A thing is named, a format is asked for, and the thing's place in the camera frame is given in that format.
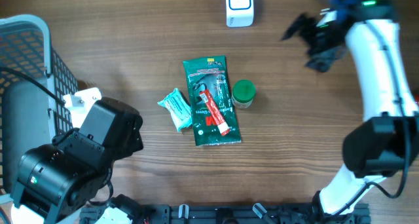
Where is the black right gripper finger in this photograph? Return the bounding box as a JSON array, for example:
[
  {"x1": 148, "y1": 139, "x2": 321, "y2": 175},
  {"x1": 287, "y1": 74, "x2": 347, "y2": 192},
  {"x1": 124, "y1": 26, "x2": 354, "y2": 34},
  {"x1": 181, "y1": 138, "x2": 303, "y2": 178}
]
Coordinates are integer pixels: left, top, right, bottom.
[
  {"x1": 305, "y1": 50, "x2": 344, "y2": 72},
  {"x1": 281, "y1": 13, "x2": 310, "y2": 41}
]

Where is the green lid jar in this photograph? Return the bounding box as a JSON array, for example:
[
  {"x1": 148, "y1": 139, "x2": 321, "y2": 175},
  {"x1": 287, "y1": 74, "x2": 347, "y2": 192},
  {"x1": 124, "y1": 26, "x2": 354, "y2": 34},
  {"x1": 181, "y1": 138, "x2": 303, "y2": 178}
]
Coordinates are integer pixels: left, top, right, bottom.
[{"x1": 232, "y1": 79, "x2": 256, "y2": 109}]

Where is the green 3M gloves package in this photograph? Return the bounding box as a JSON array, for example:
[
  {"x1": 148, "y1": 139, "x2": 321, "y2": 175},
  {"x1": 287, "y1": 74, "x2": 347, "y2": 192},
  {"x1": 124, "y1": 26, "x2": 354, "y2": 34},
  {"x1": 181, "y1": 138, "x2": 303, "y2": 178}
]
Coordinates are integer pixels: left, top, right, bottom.
[{"x1": 183, "y1": 56, "x2": 241, "y2": 146}]

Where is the red white toothpaste tube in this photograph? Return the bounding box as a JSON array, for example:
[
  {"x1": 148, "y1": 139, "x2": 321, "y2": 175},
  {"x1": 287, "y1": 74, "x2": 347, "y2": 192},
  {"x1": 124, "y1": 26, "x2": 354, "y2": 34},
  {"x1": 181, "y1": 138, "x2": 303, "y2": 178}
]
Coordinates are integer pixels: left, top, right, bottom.
[{"x1": 200, "y1": 90, "x2": 230, "y2": 136}]

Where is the teal wet wipes pack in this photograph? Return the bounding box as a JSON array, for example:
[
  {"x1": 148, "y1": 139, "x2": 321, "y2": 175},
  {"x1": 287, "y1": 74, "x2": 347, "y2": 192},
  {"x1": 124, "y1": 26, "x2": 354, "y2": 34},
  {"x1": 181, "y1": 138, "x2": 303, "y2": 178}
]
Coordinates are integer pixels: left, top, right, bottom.
[{"x1": 158, "y1": 88, "x2": 192, "y2": 132}]

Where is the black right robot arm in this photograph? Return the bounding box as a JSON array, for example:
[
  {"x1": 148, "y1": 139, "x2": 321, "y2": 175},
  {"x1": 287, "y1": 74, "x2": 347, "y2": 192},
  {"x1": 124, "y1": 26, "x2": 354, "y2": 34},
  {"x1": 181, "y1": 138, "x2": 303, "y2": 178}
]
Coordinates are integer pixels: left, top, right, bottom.
[{"x1": 283, "y1": 0, "x2": 418, "y2": 222}]

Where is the white barcode scanner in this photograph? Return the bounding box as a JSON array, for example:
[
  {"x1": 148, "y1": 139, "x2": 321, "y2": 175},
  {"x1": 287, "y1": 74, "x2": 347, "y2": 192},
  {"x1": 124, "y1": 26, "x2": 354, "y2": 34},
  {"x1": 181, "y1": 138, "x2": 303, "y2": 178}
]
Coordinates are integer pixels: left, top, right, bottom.
[{"x1": 225, "y1": 0, "x2": 255, "y2": 28}]

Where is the grey plastic shopping basket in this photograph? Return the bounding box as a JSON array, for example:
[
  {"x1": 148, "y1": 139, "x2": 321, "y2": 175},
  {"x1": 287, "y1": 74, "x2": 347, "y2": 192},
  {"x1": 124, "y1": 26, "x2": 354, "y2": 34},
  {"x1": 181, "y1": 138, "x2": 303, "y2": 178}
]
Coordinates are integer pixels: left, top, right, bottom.
[{"x1": 1, "y1": 14, "x2": 79, "y2": 195}]

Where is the black left camera cable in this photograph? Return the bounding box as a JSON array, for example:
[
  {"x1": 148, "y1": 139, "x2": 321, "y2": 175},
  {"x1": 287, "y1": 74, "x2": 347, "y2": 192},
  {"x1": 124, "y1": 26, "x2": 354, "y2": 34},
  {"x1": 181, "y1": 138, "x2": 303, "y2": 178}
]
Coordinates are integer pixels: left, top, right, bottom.
[{"x1": 0, "y1": 65, "x2": 66, "y2": 107}]

